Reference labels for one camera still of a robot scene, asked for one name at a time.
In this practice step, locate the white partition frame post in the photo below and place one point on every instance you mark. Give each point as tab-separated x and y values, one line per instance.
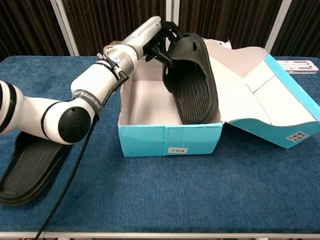
172	11
278	27
65	27

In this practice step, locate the dark pleated partition panel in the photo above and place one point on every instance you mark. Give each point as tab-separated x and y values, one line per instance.
225	17
302	27
110	20
27	27

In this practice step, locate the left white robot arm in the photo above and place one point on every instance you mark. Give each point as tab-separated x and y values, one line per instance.
95	82

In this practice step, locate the white folding laptop stand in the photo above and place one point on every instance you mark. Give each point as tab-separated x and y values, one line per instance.
300	67

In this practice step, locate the black rubber slipper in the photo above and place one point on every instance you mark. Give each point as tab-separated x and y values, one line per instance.
32	165
195	95

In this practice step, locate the teal white shoe box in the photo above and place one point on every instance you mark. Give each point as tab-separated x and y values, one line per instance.
175	140

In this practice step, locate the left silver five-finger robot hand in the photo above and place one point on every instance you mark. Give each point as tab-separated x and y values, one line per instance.
142	33

